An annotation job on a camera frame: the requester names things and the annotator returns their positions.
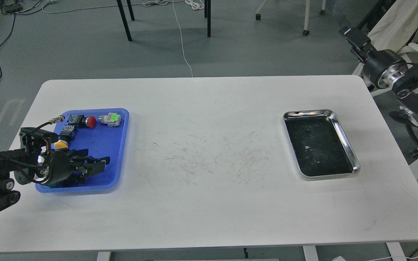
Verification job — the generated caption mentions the silver metal tray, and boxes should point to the silver metal tray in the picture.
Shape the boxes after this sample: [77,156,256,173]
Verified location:
[283,109,361,179]

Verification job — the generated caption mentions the white floor cable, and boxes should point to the white floor cable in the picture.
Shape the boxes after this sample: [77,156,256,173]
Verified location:
[143,0,205,78]

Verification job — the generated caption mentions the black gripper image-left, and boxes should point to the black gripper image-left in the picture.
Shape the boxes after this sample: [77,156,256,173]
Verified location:
[41,149,111,186]

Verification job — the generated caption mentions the black switch block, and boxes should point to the black switch block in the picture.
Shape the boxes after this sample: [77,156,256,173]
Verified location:
[62,174,86,188]

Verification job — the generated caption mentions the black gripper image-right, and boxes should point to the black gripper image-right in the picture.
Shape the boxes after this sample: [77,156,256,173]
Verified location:
[339,25,409,89]

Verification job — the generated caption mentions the blue plastic tray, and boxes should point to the blue plastic tray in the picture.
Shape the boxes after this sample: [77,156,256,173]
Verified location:
[35,108,130,194]

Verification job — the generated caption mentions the black chair legs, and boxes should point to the black chair legs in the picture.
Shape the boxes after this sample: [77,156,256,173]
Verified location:
[116,0,211,42]

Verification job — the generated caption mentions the yellow push button switch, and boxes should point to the yellow push button switch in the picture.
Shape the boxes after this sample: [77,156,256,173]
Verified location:
[54,125,78,150]

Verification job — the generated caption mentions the white rolling chair base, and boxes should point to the white rolling chair base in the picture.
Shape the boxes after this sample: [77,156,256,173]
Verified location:
[254,0,330,37]

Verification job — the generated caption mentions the grey green connector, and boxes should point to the grey green connector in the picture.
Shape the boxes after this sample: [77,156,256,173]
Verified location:
[98,112,122,128]

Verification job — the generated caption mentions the beige cloth on chair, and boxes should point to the beige cloth on chair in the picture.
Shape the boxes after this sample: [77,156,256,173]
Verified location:
[368,0,418,52]

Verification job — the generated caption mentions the red push button switch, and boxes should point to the red push button switch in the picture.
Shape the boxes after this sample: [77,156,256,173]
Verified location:
[67,114,97,129]

